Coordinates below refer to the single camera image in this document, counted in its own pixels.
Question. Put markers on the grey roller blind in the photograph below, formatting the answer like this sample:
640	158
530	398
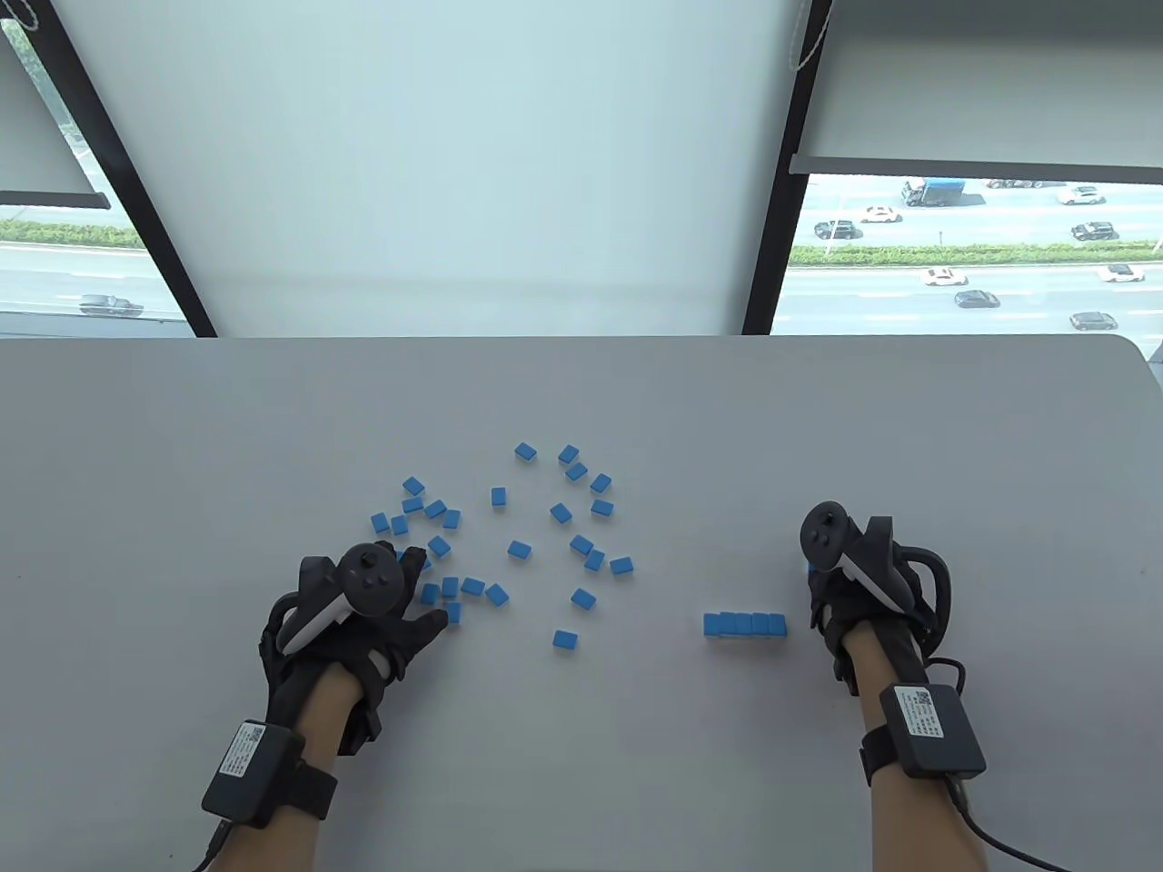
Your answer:
27	154
981	82

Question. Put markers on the person's left hand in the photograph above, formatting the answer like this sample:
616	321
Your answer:
416	636

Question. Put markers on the blue mahjong tiles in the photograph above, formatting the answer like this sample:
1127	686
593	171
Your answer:
519	549

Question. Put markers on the wide white roller blind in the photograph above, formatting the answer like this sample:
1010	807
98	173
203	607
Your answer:
454	163

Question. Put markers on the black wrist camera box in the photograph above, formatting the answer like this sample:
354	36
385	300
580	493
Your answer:
263	781
945	740

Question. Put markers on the black and white hand controller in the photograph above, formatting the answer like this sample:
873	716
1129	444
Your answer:
827	536
372	579

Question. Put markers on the person's left forearm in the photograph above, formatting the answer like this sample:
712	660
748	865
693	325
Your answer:
336	708

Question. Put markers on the green roadside hedge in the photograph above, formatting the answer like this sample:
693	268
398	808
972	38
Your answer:
954	254
54	234

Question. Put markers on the black window frame post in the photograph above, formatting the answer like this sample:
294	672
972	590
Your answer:
781	200
127	182

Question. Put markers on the person's right forearm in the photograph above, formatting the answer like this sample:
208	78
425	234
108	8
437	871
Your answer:
918	827

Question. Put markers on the blue mahjong tile wall row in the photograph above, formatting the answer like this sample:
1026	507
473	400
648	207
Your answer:
745	625

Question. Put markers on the person's right hand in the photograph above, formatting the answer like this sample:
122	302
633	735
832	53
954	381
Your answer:
825	604

